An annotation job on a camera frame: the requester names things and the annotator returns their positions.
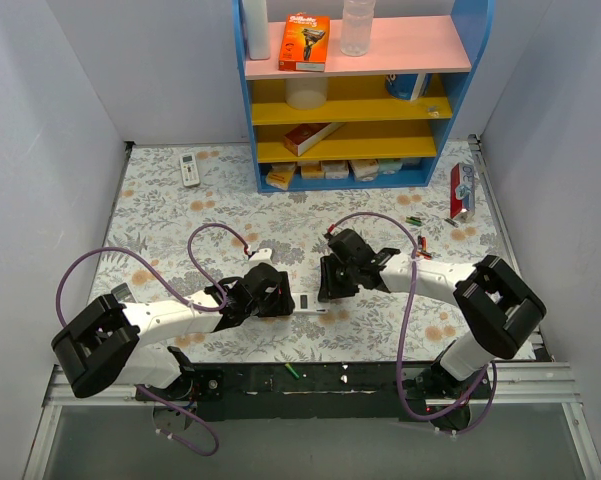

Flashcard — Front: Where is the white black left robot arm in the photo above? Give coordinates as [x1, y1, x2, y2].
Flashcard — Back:
[51, 263, 295, 400]

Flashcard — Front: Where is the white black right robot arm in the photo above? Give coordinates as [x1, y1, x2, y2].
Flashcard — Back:
[318, 229, 547, 398]

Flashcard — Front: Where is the white air conditioner remote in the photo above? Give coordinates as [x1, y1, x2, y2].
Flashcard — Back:
[180, 154, 200, 188]

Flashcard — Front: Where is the grey calculator remote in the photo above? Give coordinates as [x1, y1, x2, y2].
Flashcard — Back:
[111, 283, 136, 304]

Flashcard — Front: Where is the red orange battery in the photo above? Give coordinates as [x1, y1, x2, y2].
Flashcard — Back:
[417, 235, 432, 259]

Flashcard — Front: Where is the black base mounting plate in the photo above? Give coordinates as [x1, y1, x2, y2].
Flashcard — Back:
[134, 360, 496, 424]

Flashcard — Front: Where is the yellow red small box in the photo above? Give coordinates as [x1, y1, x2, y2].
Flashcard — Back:
[265, 163, 297, 191]

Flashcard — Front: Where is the tissue pack green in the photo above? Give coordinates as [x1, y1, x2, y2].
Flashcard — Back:
[377, 158, 403, 175]

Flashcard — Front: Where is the black battery near box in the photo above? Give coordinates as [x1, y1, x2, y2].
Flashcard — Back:
[444, 218, 459, 228]

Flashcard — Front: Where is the red toothpaste box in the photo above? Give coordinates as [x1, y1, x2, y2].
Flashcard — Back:
[450, 163, 475, 222]

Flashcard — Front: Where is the blue shelf unit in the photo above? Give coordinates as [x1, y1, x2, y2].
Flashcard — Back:
[232, 1, 495, 193]

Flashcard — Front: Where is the white translucent cup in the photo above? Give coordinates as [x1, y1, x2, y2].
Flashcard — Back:
[285, 77, 329, 110]

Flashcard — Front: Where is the orange razor box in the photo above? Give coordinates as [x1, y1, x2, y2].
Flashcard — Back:
[278, 13, 331, 73]

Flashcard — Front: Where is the white bottle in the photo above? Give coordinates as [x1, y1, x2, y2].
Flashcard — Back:
[241, 0, 270, 60]

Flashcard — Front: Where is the clear plastic bottle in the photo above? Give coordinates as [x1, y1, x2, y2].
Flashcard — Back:
[340, 0, 376, 57]

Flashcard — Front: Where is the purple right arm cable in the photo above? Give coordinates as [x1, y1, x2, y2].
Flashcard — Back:
[327, 212, 499, 436]

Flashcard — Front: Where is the aluminium frame rail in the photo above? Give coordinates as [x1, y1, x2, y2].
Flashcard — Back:
[494, 362, 582, 404]

